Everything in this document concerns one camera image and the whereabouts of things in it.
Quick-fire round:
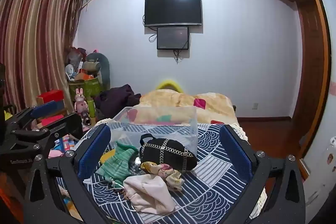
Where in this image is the green knitted doll dress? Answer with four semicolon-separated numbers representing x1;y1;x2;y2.
95;141;139;187

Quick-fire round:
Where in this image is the pile of household clutter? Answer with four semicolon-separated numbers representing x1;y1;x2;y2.
65;47;88;82

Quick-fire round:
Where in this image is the monitor power cable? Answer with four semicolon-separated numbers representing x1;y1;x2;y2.
173;49;185;65

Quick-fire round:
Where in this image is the floral fabric scrunchie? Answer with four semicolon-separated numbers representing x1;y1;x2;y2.
140;161;185;192

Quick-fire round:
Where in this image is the dark purple garment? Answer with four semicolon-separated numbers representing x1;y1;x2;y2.
94;84;142;121

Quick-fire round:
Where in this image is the striped red and gold curtain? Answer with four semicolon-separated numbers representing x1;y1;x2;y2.
0;0;88;115

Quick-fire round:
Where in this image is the yellow plastic chair back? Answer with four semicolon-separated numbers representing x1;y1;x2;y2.
155;79;186;95

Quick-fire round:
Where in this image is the clear plastic storage box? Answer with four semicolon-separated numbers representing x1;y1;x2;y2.
106;106;199;159

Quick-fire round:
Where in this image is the green cardboard box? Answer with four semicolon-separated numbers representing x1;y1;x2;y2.
68;77;103;109

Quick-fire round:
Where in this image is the small black wall monitor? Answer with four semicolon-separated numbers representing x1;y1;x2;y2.
157;26;190;50

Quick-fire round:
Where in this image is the pink rabbit plush toy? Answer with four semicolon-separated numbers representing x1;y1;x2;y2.
74;88;89;116

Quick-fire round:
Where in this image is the pale pink fabric hat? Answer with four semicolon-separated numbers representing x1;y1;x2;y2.
123;174;176;215

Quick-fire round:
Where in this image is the red box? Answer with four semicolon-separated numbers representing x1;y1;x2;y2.
36;90;65;104

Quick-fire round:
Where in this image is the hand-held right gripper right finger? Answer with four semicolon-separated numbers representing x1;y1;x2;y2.
219;124;306;224

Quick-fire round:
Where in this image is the pink flat packet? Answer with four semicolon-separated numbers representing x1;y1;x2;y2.
41;114;65;126

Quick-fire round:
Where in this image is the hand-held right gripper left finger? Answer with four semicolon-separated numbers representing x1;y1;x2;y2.
23;124;112;224

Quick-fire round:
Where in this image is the small yellow cloth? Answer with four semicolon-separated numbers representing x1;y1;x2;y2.
99;149;116;164

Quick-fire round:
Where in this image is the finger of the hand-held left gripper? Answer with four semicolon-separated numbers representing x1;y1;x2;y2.
10;112;84;146
5;100;65;133

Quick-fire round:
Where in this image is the orange patterned blanket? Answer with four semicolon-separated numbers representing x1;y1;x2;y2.
139;90;240;126

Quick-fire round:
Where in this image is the grey long plush pillow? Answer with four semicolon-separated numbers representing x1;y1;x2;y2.
86;52;111;91

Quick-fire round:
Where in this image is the black handbag with chains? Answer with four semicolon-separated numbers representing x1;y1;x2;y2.
139;133;199;172

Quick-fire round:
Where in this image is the white cable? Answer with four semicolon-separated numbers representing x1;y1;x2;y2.
104;179;137;212

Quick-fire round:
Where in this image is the black cylindrical object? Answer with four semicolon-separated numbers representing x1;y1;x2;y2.
80;111;92;125

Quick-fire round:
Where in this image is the large black wall television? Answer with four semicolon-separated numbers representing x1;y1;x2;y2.
144;0;203;28

